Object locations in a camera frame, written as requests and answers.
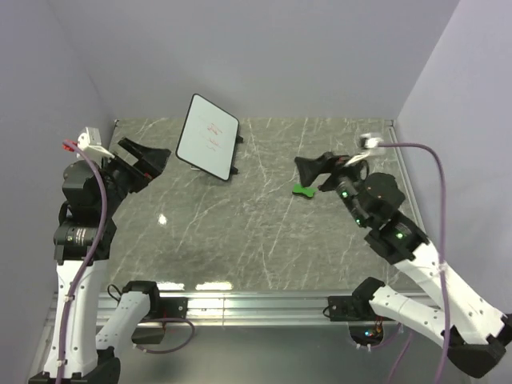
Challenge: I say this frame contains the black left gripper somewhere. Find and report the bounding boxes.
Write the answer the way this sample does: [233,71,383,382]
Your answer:
[98,137,170,215]

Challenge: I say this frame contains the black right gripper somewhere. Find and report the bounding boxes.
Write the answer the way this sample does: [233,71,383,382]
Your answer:
[294,151,370,228]

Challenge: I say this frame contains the green whiteboard eraser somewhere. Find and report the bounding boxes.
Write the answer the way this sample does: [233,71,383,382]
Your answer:
[292,183,318,199]

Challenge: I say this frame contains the small black-framed whiteboard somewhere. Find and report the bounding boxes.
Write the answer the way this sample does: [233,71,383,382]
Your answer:
[175,94,243,182]

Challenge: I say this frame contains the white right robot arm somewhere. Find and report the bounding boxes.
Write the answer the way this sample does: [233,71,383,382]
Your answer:
[294,152,511,378]

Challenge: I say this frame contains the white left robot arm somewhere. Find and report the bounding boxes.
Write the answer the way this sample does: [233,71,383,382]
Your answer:
[28,138,171,383]

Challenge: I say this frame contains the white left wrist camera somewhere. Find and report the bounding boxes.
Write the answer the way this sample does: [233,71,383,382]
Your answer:
[62,127,114,162]

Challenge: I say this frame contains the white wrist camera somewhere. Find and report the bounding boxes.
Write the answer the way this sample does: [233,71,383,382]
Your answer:
[345,133,386,166]
[62,127,114,162]

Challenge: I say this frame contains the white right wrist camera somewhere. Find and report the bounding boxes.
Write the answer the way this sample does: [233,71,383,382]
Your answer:
[345,133,386,166]

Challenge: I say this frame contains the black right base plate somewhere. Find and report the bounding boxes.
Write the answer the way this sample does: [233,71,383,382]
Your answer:
[323,295,360,322]

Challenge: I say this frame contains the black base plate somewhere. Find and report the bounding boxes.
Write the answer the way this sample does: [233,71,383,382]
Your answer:
[323,295,360,322]
[148,297,188,319]

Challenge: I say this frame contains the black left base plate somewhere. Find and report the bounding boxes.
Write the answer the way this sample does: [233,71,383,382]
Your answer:
[148,297,188,319]

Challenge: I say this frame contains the aluminium front rail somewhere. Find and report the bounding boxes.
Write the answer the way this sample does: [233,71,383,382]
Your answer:
[67,290,375,334]

